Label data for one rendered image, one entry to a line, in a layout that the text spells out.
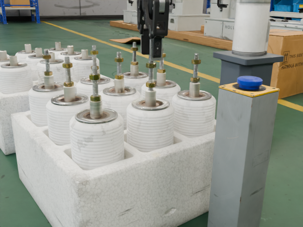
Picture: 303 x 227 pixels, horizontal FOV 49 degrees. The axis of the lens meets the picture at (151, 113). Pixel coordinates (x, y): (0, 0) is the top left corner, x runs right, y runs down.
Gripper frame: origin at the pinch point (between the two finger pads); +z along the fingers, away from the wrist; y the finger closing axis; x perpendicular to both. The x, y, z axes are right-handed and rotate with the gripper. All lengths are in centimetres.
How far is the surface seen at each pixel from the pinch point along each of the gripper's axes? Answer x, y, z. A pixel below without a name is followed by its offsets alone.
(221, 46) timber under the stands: -130, 229, 33
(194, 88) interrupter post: -10.5, 3.4, 8.9
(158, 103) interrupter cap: -1.9, 0.6, 10.7
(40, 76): 23, 48, 15
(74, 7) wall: -12, 665, 11
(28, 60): 28, 59, 11
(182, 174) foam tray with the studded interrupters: -5.2, -6.2, 23.6
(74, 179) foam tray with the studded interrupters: 15.6, -12.8, 17.9
